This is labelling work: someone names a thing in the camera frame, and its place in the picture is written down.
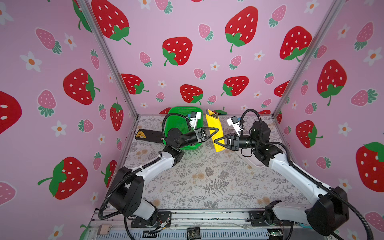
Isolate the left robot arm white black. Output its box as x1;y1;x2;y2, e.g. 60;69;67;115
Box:
98;112;222;226

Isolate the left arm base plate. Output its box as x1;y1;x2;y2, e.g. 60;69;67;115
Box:
130;211;172;228

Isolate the green plastic basket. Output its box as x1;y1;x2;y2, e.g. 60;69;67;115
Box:
165;107;204;150

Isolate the white plastic tray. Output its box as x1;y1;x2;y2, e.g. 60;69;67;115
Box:
238;149;265;169

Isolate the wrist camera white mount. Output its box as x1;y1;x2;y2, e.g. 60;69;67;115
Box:
188;112;202;130
227;116;242;136

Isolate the small black circuit board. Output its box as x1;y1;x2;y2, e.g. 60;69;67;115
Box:
187;227;202;240

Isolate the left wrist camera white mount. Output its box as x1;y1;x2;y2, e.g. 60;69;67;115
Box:
188;112;202;130

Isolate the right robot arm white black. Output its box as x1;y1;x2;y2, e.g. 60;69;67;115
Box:
215;109;374;240

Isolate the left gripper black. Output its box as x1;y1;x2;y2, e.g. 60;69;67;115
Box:
176;129;216;152

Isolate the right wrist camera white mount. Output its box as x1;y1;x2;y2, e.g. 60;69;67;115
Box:
227;116;242;136

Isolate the black box yellow label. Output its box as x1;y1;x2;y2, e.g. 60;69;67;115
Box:
135;129;163;144

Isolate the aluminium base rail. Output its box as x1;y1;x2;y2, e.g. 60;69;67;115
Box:
81;209;325;240

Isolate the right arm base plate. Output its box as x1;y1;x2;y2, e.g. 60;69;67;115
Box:
246;210;291;227

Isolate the yellow paper napkin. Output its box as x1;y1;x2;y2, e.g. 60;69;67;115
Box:
206;109;225;153

